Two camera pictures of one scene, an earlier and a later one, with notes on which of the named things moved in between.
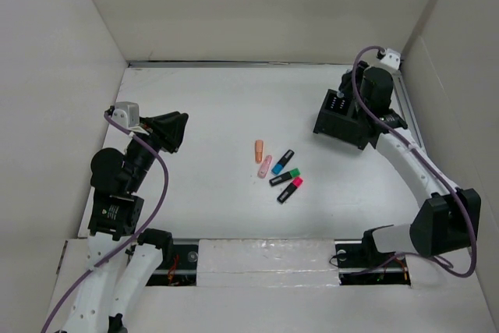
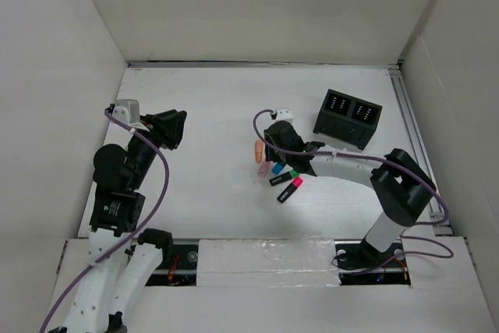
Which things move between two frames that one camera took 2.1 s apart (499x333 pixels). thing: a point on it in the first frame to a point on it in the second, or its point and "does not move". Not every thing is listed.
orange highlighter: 259,151 does not move
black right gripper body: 346,87 to 272,154
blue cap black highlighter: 277,168 does not move
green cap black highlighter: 284,177 does not move
